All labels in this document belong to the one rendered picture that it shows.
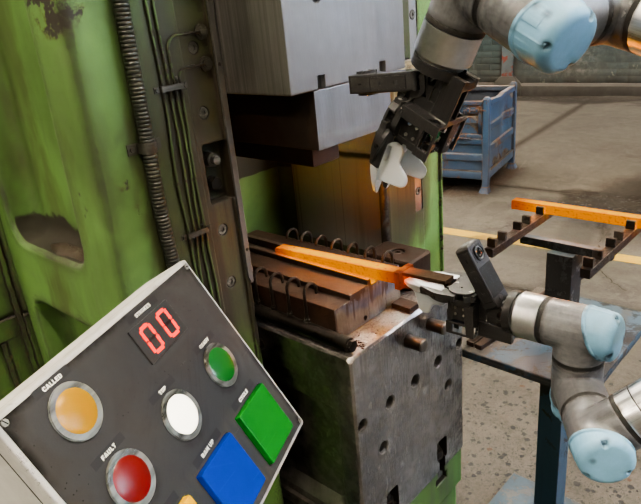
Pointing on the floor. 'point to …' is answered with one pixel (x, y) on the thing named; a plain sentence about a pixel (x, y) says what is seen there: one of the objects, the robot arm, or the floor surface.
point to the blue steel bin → (484, 135)
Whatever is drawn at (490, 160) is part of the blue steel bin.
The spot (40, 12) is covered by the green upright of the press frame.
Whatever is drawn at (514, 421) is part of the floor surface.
